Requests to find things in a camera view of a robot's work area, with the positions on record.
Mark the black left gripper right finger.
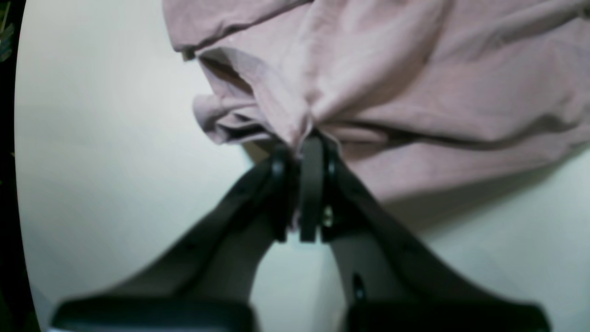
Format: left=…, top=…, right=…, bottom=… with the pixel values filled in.
left=300, top=136, right=551, bottom=332

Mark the mauve t-shirt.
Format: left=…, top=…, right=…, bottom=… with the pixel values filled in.
left=163, top=0, right=590, bottom=201

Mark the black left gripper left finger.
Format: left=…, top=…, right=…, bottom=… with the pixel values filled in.
left=51, top=143, right=294, bottom=332

